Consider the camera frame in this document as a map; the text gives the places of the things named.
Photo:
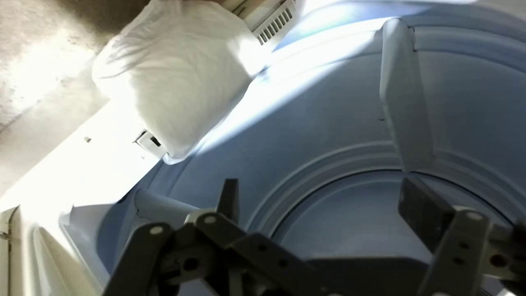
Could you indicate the white towel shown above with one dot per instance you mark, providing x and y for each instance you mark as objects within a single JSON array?
[{"x": 175, "y": 75}]

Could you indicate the white front-load washing machine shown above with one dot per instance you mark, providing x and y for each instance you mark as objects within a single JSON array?
[{"x": 340, "y": 108}]

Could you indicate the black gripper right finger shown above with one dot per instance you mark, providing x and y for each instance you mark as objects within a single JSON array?
[{"x": 455, "y": 240}]

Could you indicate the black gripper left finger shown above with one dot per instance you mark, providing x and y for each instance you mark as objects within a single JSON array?
[{"x": 220, "y": 246}]

